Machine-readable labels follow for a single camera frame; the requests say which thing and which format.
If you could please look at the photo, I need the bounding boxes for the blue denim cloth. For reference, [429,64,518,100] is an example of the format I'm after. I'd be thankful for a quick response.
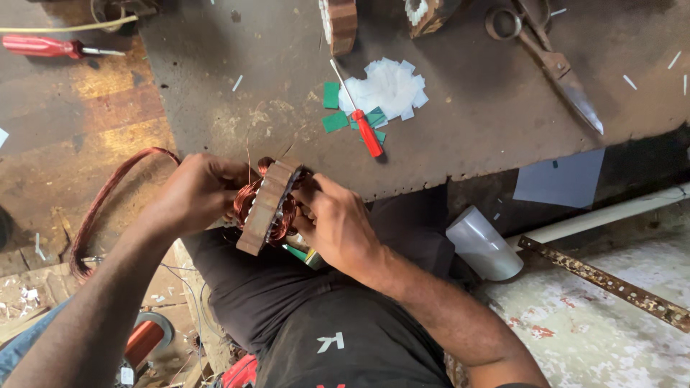
[0,295,73,380]

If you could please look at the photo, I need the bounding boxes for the person's right hand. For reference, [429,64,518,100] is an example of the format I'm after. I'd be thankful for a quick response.
[291,172,387,279]

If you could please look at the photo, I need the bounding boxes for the loose copper wire bundle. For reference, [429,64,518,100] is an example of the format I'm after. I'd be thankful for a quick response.
[69,147,182,279]

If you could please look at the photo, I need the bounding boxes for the red tool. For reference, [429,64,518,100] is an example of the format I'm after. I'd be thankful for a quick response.
[220,354,259,388]

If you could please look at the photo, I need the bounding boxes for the person's left hand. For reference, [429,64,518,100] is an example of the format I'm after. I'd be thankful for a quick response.
[153,153,254,239]

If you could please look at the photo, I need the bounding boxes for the rusty perforated metal strip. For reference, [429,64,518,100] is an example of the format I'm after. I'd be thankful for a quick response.
[517,235,690,334]

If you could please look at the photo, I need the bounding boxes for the pile of white paper pieces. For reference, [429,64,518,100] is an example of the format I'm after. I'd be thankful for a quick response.
[338,56,430,123]

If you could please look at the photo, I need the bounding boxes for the rusty metal scissors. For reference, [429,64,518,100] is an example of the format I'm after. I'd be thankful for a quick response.
[484,0,605,136]

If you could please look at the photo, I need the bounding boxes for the green and white paper strips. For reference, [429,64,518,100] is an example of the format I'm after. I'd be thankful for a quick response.
[282,244,326,271]

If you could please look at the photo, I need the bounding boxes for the small red-handled screwdriver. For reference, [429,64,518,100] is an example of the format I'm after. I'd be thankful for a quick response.
[329,58,385,158]

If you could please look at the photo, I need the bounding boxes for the translucent white plastic sheet roll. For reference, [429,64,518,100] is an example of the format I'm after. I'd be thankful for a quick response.
[445,205,525,282]

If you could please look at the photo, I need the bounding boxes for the yellow cable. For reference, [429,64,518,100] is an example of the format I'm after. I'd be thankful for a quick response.
[0,14,140,34]

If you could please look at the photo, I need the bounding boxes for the person's black clothing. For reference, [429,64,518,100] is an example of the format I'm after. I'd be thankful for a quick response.
[182,186,458,388]

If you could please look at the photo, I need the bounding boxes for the motor stator with copper windings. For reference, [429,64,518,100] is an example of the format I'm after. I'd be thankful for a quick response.
[233,156,312,257]

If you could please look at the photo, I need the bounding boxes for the empty brown stator core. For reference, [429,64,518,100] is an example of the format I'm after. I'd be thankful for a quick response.
[318,0,359,57]
[404,0,465,40]

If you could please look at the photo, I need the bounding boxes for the large red-handled screwdriver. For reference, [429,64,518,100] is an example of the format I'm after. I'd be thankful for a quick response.
[2,34,126,59]

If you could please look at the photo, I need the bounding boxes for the grey paper sheet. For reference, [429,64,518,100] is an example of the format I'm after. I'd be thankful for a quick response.
[512,148,606,210]

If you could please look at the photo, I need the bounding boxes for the round metal motor part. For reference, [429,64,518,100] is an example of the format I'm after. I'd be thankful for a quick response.
[90,0,160,33]

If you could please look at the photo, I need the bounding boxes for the white plastic pipe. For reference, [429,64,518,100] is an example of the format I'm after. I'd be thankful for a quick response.
[506,181,690,252]

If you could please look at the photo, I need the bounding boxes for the copper wire spool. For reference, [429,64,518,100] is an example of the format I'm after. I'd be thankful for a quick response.
[123,311,175,371]

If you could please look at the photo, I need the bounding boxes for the thin grey wire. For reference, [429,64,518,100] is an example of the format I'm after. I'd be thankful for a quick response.
[86,257,212,378]

